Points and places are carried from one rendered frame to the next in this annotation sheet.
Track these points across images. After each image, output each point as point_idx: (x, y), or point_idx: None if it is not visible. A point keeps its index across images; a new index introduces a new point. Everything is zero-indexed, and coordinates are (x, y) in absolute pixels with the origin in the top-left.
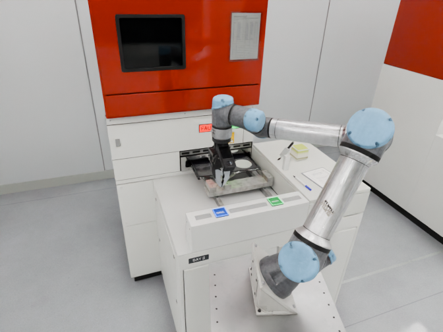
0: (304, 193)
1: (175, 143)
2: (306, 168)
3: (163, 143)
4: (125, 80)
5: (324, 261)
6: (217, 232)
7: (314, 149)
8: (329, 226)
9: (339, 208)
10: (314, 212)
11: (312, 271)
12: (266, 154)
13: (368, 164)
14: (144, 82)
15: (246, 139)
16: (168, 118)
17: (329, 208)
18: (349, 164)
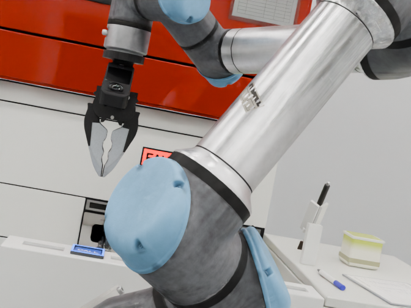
0: (322, 288)
1: (81, 176)
2: (363, 276)
3: (54, 165)
4: (10, 2)
5: (217, 226)
6: (63, 293)
7: (410, 269)
8: (245, 135)
9: (276, 98)
10: (223, 113)
11: (164, 210)
12: (282, 245)
13: (361, 14)
14: (46, 15)
15: (249, 217)
16: (79, 112)
17: (254, 95)
18: (318, 11)
